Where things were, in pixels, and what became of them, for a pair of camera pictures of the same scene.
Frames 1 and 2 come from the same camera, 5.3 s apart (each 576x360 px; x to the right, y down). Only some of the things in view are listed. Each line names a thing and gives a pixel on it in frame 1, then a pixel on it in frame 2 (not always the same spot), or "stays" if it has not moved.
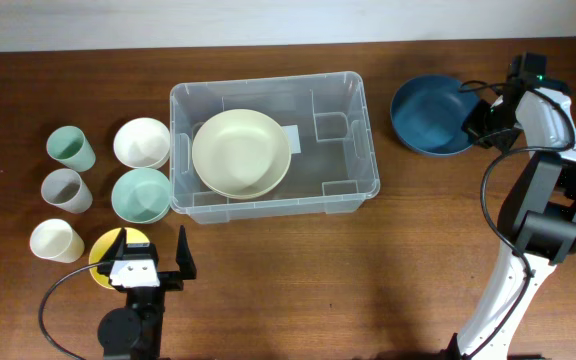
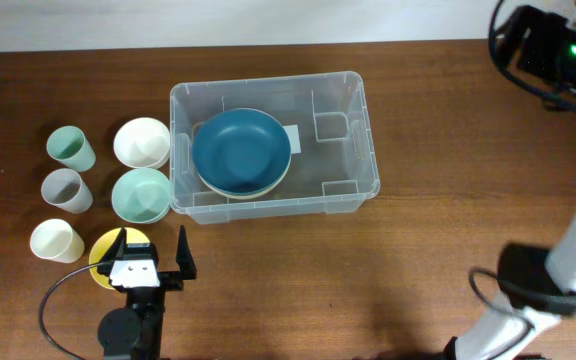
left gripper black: (185, 263) stays
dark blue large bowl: (427, 114) -> (241, 150)
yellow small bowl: (101, 246) stays
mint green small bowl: (141, 195) stays
